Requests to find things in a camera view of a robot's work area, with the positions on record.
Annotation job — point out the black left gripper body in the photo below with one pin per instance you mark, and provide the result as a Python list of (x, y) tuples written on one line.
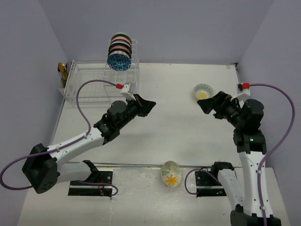
[(133, 108)]

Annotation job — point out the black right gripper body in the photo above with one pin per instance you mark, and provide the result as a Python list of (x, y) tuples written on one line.
[(228, 109)]

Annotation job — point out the yellow blue patterned bowl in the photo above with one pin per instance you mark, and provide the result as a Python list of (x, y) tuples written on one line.
[(203, 91)]

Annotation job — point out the white bowl orange flower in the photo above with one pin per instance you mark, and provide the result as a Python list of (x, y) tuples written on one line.
[(171, 174)]

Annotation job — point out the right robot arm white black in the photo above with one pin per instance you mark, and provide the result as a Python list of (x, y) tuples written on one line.
[(250, 204)]

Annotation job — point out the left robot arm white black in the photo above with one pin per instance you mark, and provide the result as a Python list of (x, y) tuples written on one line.
[(47, 166)]

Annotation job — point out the dark blue patterned bowl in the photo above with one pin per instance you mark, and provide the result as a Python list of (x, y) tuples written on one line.
[(119, 62)]

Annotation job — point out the gold utensil in holder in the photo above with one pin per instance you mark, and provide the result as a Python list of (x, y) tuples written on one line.
[(63, 73)]

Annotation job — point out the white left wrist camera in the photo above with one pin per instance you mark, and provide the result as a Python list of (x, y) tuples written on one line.
[(127, 90)]

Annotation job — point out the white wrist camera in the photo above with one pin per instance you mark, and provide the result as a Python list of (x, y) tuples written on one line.
[(127, 90), (243, 92)]

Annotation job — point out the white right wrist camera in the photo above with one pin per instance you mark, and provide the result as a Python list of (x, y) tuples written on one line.
[(243, 92)]

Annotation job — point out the white wire dish rack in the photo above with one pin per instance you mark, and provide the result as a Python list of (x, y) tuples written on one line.
[(99, 93)]

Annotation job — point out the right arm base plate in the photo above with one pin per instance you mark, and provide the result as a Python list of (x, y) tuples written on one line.
[(206, 186)]

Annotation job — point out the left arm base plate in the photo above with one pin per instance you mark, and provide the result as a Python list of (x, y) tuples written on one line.
[(103, 177)]

